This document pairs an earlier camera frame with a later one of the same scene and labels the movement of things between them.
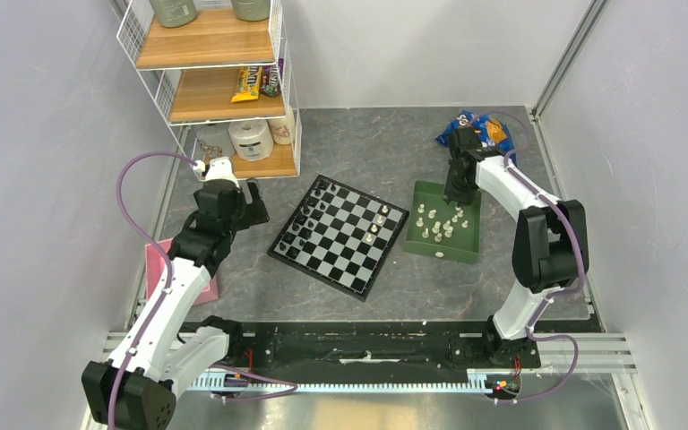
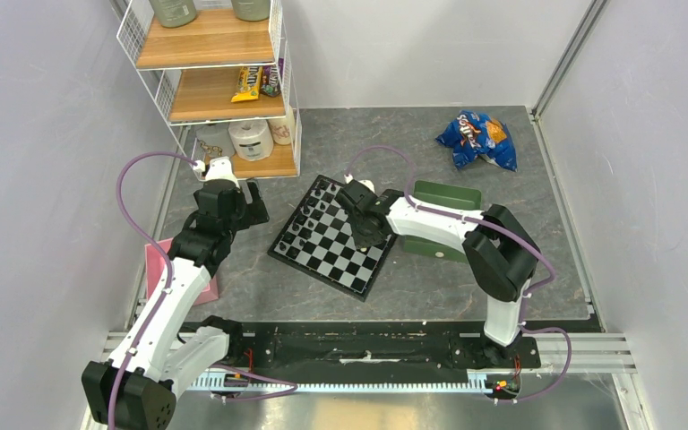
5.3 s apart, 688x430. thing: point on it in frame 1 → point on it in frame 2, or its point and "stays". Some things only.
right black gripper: (451, 193) → (362, 240)
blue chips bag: (494, 133) stays
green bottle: (175, 13) stays
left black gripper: (253, 213) stays
